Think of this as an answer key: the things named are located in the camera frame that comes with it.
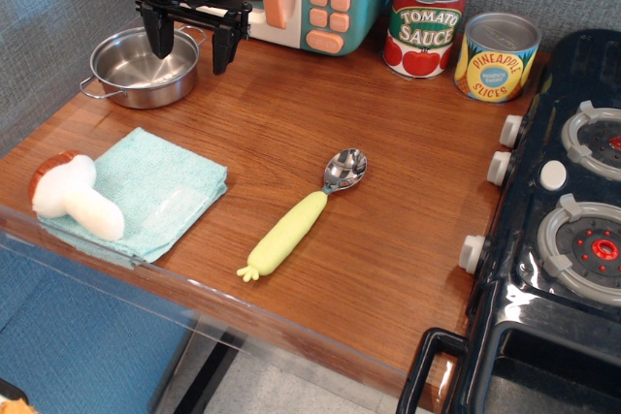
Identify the spoon with green handle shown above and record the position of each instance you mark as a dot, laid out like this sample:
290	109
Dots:
342	172

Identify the black toy stove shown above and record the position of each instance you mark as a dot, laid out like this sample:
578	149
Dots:
544	312

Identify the light blue folded cloth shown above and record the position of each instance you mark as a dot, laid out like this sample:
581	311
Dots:
161	189

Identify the clear acrylic table guard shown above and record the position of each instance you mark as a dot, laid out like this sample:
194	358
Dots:
346	308

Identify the small steel pot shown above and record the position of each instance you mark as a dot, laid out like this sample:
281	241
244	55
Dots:
125	70

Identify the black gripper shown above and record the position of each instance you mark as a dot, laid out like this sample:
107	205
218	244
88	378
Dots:
228	18

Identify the orange plush object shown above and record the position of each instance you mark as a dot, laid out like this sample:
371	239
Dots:
14	400

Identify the tomato sauce can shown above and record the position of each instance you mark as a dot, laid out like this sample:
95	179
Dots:
420	36

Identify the plush white brown mushroom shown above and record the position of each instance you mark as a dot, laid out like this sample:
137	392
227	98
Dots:
64	185

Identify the pineapple slices can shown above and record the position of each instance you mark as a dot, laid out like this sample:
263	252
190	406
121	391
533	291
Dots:
496	56

